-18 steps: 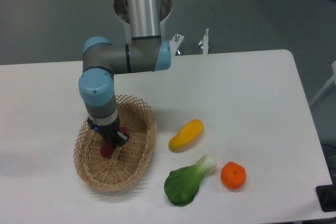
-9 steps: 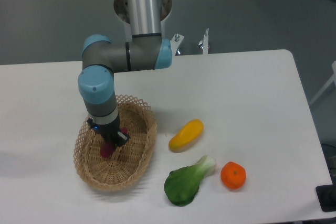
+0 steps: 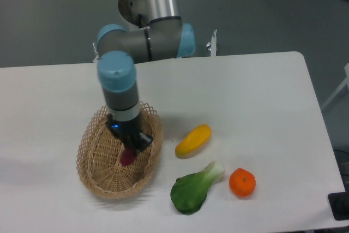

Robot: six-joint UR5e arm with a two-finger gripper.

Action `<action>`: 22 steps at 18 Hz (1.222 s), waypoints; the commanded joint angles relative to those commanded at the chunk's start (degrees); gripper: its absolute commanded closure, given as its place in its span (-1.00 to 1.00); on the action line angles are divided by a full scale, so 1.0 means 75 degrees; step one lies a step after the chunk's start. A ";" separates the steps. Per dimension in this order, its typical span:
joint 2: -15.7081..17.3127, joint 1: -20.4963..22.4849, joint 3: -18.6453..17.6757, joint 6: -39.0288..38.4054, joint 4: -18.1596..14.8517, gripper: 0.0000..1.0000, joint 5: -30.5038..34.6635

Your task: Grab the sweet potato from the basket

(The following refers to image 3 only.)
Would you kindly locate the purple sweet potato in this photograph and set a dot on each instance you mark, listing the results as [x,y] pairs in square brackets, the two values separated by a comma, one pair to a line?
[128,156]

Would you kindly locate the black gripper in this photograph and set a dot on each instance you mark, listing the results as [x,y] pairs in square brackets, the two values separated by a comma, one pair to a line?
[129,132]

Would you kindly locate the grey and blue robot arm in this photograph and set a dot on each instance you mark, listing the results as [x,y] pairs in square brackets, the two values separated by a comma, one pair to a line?
[160,34]

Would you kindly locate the woven wicker basket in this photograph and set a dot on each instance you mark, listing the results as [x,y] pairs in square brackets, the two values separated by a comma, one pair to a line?
[99,157]

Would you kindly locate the yellow mango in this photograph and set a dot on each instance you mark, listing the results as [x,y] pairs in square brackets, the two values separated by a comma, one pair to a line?
[194,142]

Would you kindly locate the white frame at right edge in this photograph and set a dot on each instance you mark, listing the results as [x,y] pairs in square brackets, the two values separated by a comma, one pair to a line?
[340,92]

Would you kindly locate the orange tangerine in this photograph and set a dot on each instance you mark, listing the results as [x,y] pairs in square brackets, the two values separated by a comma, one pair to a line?
[242,182]

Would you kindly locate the green bok choy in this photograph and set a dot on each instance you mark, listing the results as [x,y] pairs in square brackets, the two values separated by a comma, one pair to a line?
[190,192]

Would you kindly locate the black box at table edge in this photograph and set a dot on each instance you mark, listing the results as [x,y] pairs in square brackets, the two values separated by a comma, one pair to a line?
[339,205]

